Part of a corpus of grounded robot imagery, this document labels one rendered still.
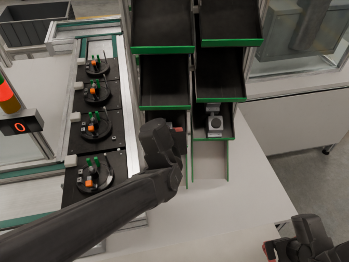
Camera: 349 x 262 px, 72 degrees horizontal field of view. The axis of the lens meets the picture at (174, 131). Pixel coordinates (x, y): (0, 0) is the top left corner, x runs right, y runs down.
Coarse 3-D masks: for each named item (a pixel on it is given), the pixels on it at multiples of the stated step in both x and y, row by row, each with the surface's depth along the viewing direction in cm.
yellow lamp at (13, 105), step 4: (12, 96) 72; (8, 100) 71; (12, 100) 72; (16, 100) 74; (0, 104) 71; (4, 104) 71; (8, 104) 72; (12, 104) 73; (16, 104) 74; (20, 104) 76; (4, 108) 72; (8, 108) 73; (12, 108) 73; (16, 108) 74; (8, 112) 74; (12, 112) 74
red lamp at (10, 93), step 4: (4, 84) 69; (0, 88) 68; (4, 88) 69; (8, 88) 70; (0, 92) 68; (4, 92) 69; (8, 92) 70; (12, 92) 73; (0, 96) 69; (4, 96) 70; (8, 96) 71; (0, 100) 70; (4, 100) 70
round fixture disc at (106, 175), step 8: (104, 168) 93; (112, 168) 93; (80, 176) 91; (104, 176) 90; (112, 176) 90; (80, 184) 88; (96, 184) 88; (104, 184) 88; (88, 192) 86; (96, 192) 86
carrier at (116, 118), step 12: (72, 120) 111; (84, 120) 113; (96, 120) 105; (108, 120) 109; (120, 120) 113; (72, 132) 108; (84, 132) 105; (96, 132) 105; (108, 132) 105; (120, 132) 108; (72, 144) 103; (84, 144) 103; (96, 144) 103; (108, 144) 103; (120, 144) 103
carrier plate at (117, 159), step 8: (112, 152) 100; (120, 152) 100; (80, 160) 98; (104, 160) 98; (112, 160) 98; (120, 160) 98; (72, 168) 95; (80, 168) 95; (120, 168) 95; (64, 176) 93; (72, 176) 93; (120, 176) 93; (64, 184) 90; (72, 184) 90; (112, 184) 90; (64, 192) 88; (72, 192) 88; (80, 192) 88; (64, 200) 86; (72, 200) 86; (80, 200) 86
